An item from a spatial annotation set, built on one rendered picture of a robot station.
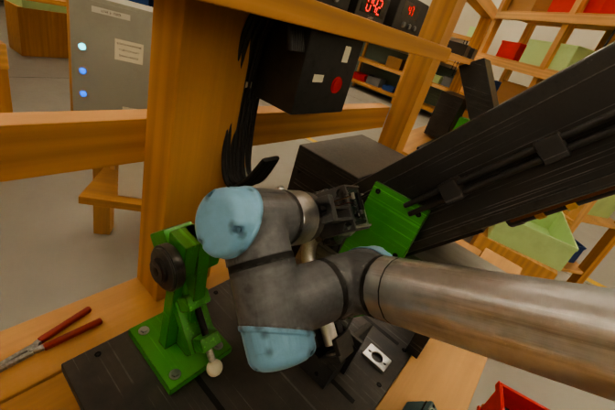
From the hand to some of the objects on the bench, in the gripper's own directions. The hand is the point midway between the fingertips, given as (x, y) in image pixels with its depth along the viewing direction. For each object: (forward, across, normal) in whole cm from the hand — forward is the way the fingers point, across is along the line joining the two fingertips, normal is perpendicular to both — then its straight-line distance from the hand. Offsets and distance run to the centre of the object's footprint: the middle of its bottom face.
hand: (349, 215), depth 65 cm
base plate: (+21, -19, +20) cm, 35 cm away
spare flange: (+13, -31, +9) cm, 34 cm away
